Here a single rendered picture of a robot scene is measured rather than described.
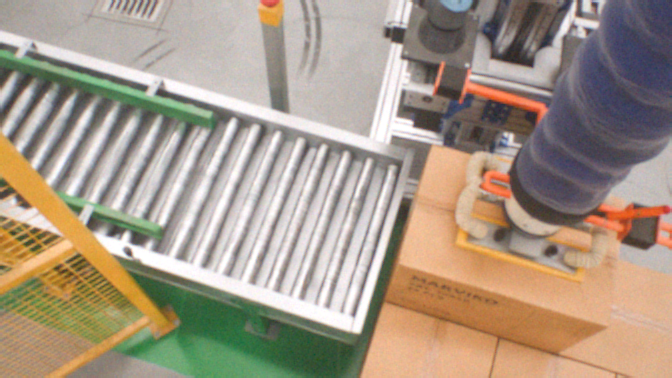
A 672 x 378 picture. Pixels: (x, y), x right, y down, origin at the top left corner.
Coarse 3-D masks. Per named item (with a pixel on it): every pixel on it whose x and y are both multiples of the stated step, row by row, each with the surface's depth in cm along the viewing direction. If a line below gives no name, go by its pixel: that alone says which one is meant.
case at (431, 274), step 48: (432, 144) 190; (432, 192) 183; (432, 240) 177; (576, 240) 178; (432, 288) 184; (480, 288) 172; (528, 288) 172; (576, 288) 172; (528, 336) 197; (576, 336) 183
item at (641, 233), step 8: (624, 208) 157; (632, 208) 154; (656, 216) 154; (624, 224) 154; (632, 224) 153; (640, 224) 153; (648, 224) 153; (656, 224) 153; (624, 232) 152; (632, 232) 152; (640, 232) 152; (648, 232) 152; (656, 232) 152; (624, 240) 154; (632, 240) 153; (640, 240) 151; (648, 240) 151; (656, 240) 151; (640, 248) 154; (648, 248) 154
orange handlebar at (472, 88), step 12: (468, 84) 170; (492, 96) 169; (504, 96) 168; (516, 96) 169; (528, 108) 168; (540, 108) 167; (504, 180) 158; (492, 192) 157; (504, 192) 156; (612, 228) 154; (660, 240) 152
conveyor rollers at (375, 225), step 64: (0, 128) 232; (64, 128) 236; (128, 128) 234; (256, 128) 236; (0, 192) 224; (64, 192) 222; (128, 192) 224; (256, 192) 225; (384, 192) 226; (256, 256) 214
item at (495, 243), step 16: (496, 224) 165; (464, 240) 163; (480, 240) 163; (496, 240) 162; (544, 240) 164; (560, 240) 164; (496, 256) 162; (512, 256) 162; (528, 256) 162; (544, 256) 162; (560, 256) 162; (544, 272) 162; (560, 272) 161; (576, 272) 161
